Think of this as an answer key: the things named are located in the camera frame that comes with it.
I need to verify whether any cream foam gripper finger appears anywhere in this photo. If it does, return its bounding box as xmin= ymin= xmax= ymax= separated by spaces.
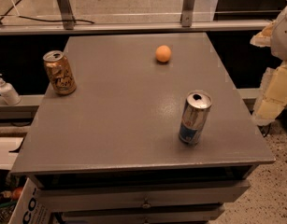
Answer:
xmin=252 ymin=62 xmax=287 ymax=126
xmin=250 ymin=21 xmax=276 ymax=48

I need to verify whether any orange fruit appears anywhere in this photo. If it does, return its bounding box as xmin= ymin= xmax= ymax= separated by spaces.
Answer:
xmin=155 ymin=45 xmax=172 ymax=63

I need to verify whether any silver blue energy drink can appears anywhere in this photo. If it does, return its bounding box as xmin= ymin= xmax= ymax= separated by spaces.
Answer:
xmin=179 ymin=91 xmax=212 ymax=146

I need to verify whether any orange soda can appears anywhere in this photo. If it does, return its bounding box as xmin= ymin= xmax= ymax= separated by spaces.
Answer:
xmin=43 ymin=50 xmax=77 ymax=95

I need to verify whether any grey drawer cabinet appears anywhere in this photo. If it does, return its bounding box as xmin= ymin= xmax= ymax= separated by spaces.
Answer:
xmin=12 ymin=33 xmax=274 ymax=224

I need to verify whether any white pump bottle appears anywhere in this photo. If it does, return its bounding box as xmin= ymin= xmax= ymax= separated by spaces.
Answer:
xmin=0 ymin=74 xmax=21 ymax=105

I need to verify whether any white cardboard box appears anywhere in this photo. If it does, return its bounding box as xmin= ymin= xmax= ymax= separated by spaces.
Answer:
xmin=8 ymin=179 xmax=52 ymax=224

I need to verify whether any red round object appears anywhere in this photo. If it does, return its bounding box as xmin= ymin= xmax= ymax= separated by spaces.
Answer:
xmin=11 ymin=187 xmax=23 ymax=201

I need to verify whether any metal railing frame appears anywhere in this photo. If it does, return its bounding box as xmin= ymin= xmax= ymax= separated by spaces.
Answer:
xmin=0 ymin=0 xmax=287 ymax=36

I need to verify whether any black cable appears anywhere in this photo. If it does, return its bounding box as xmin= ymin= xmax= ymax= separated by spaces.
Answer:
xmin=0 ymin=0 xmax=95 ymax=25

